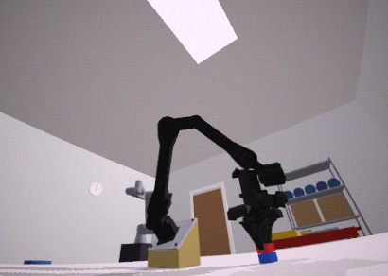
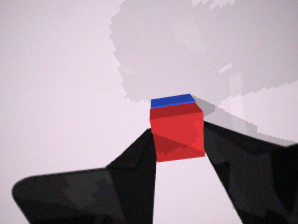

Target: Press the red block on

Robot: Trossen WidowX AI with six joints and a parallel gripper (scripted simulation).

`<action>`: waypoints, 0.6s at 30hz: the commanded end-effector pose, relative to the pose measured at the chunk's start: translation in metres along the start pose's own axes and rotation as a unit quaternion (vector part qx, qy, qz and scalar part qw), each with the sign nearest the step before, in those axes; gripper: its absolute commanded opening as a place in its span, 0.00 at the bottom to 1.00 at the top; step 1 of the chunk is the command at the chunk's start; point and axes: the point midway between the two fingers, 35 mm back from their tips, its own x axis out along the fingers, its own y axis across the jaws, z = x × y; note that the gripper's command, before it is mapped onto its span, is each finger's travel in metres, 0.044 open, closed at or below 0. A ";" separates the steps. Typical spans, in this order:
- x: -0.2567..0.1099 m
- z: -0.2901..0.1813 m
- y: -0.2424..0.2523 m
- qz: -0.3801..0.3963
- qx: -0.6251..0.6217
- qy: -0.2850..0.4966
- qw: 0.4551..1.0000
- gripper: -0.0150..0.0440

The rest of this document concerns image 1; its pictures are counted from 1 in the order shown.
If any red block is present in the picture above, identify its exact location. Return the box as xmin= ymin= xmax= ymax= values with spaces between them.
xmin=256 ymin=243 xmax=275 ymax=254

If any blue block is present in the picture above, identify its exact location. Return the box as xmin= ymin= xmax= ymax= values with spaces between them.
xmin=258 ymin=252 xmax=278 ymax=264

